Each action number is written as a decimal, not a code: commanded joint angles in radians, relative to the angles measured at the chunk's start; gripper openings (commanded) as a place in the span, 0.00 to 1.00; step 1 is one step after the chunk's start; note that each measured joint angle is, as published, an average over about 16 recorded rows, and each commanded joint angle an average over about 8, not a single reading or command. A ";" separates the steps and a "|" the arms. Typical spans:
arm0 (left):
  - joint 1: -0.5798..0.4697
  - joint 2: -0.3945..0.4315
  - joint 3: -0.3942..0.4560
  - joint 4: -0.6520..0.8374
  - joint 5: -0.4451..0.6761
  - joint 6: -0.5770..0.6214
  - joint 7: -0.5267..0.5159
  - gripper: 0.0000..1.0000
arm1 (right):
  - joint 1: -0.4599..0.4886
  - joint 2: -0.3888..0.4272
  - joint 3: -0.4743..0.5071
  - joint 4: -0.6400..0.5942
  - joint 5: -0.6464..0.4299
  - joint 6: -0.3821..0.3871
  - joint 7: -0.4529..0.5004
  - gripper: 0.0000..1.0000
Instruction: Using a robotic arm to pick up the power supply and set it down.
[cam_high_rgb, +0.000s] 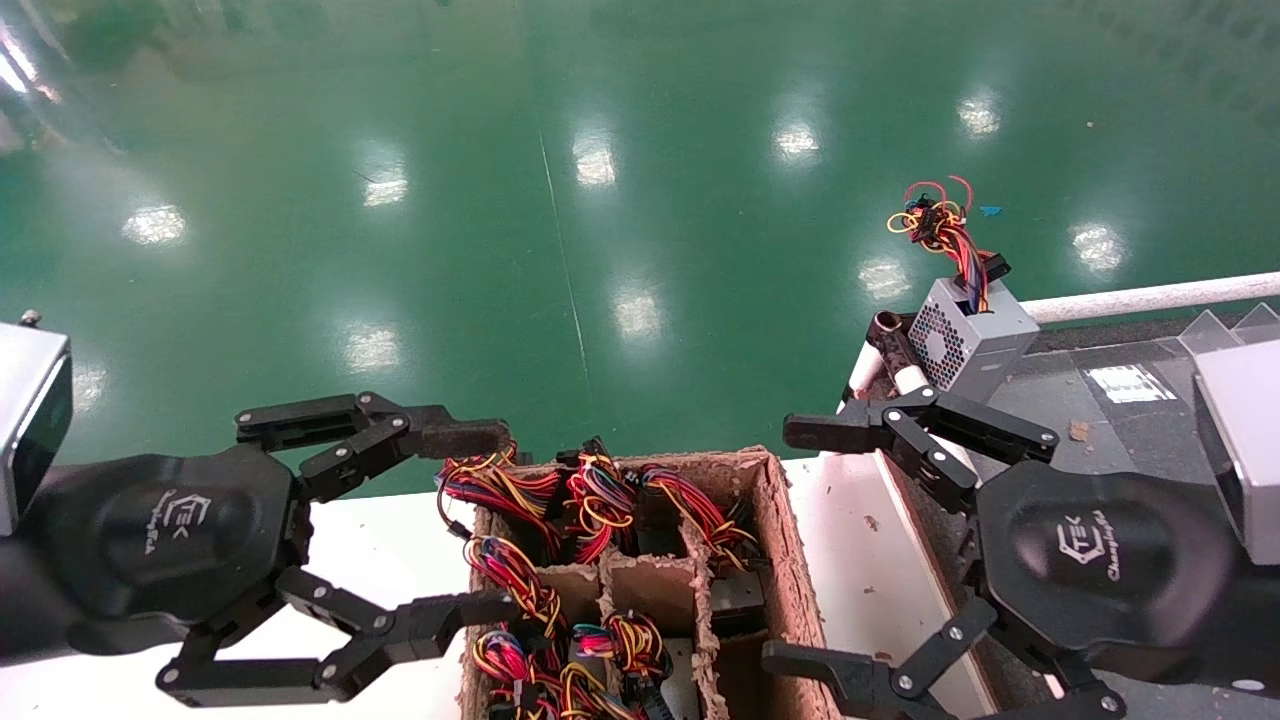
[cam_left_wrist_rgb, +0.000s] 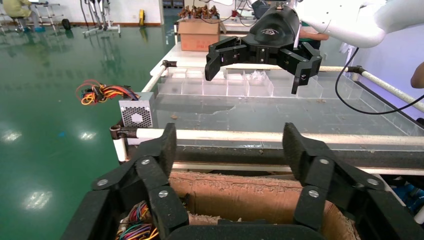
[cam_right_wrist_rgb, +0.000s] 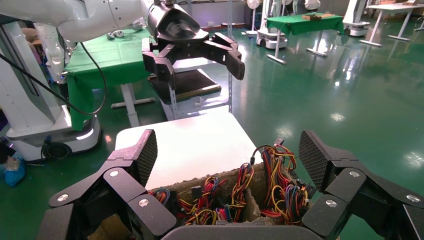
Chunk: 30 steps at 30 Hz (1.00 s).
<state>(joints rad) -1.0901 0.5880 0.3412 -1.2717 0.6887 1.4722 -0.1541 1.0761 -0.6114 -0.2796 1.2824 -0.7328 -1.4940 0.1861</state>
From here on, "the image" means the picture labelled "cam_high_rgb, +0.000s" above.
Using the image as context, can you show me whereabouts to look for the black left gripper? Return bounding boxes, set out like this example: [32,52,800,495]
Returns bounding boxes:
[0,392,522,709]

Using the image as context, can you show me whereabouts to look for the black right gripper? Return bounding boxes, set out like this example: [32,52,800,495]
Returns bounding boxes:
[762,385,1280,720]

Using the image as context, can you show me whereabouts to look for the grey power supply coloured wires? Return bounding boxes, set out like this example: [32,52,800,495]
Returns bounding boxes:
[558,665,673,720]
[885,176,1042,404]
[570,610,674,687]
[470,628,561,720]
[436,445,563,557]
[462,535,564,641]
[640,463,764,577]
[558,437,647,567]

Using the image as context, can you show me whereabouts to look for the brown divided cardboard box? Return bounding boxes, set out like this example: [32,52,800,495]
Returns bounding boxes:
[458,446,843,720]

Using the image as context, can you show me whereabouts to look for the black power supply body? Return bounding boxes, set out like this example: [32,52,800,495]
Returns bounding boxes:
[708,572,770,640]

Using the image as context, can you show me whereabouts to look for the white pipe leg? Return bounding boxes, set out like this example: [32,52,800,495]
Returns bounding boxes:
[842,345,890,407]

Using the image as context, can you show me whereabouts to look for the black pipe corner connector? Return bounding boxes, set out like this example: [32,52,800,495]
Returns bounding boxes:
[867,309,924,378]

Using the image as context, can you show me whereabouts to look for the clear acrylic divider tray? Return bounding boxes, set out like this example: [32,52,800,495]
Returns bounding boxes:
[1177,302,1280,354]

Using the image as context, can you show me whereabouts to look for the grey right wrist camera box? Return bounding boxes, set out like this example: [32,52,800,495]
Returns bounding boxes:
[1194,338,1280,567]

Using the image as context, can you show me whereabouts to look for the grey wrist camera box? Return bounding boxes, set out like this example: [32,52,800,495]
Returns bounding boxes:
[0,318,74,537]
[1194,338,1280,567]

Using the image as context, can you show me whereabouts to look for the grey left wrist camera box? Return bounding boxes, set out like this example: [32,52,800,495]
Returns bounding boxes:
[0,318,74,537]

